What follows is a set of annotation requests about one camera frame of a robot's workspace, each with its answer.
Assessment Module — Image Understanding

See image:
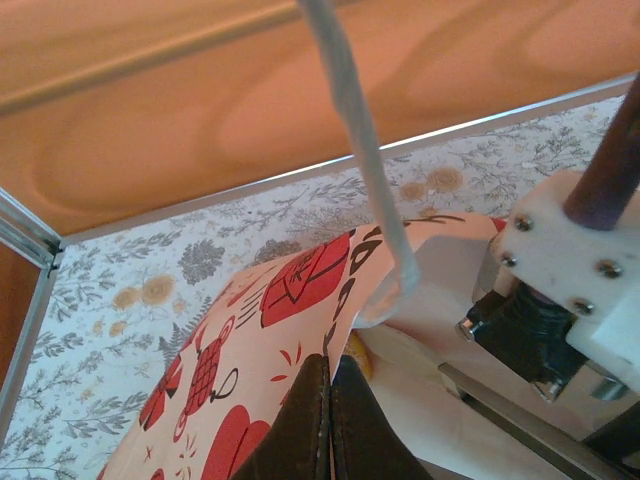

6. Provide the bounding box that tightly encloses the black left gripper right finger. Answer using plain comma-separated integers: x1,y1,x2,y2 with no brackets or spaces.
330,354,434,480

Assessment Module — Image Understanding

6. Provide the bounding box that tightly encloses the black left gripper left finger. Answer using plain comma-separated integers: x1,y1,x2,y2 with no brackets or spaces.
229,352,332,480

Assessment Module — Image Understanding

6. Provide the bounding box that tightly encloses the small twisted orange pastry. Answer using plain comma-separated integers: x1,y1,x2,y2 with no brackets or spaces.
348,333,375,379

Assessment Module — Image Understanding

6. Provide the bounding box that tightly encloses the red white paper bag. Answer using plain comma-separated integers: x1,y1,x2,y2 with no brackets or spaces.
94,0,596,480

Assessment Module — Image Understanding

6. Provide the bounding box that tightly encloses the floral tablecloth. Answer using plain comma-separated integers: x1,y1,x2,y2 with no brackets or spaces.
0,94,640,480

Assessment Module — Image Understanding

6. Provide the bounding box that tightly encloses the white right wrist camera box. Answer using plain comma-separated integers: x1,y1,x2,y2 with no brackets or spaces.
499,171,640,392

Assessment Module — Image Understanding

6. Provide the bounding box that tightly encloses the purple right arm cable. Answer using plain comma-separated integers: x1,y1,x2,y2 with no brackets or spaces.
563,72,640,232

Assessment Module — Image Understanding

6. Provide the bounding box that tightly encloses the aluminium side rail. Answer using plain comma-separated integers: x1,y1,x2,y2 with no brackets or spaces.
0,252,64,401

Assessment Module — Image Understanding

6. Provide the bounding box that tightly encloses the aluminium frame post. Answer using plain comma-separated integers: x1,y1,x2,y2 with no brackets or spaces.
0,187,64,266

